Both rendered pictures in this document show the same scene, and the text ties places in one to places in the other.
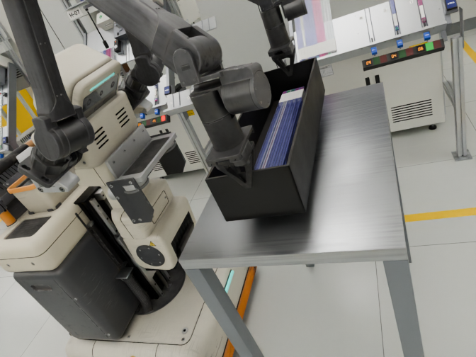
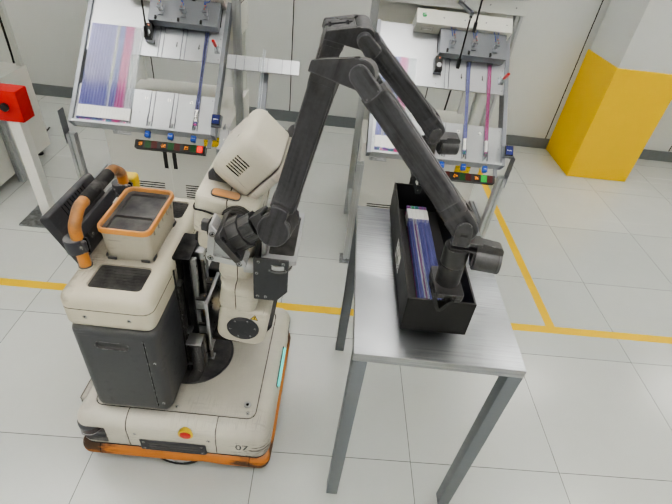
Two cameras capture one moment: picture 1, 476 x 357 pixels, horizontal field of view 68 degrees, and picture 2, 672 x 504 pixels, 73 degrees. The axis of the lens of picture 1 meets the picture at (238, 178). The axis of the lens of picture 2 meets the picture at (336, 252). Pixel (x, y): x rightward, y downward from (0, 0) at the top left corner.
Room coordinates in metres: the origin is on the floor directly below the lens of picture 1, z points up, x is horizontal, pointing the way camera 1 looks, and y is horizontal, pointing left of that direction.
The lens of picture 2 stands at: (0.00, 0.64, 1.71)
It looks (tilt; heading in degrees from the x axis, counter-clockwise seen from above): 38 degrees down; 330
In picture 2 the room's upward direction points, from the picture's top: 7 degrees clockwise
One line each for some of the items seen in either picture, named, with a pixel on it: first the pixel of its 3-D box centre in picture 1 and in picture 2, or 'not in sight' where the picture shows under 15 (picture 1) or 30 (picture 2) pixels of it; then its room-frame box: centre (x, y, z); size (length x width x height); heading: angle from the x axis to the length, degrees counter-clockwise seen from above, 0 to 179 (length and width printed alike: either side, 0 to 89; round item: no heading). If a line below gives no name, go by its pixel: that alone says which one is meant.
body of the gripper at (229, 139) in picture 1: (225, 133); (448, 274); (0.58, -0.01, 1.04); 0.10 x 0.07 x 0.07; 152
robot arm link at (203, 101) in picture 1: (214, 101); (457, 254); (0.57, -0.02, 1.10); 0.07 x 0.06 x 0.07; 53
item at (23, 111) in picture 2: not in sight; (30, 158); (2.73, 1.06, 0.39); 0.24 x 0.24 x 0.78; 63
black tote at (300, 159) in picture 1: (278, 125); (424, 248); (0.82, -0.15, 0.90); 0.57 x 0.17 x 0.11; 152
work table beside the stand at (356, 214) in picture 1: (332, 257); (402, 353); (0.81, -0.17, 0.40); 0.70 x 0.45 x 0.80; 152
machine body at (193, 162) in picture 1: (186, 125); (187, 147); (2.82, 0.21, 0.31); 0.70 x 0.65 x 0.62; 63
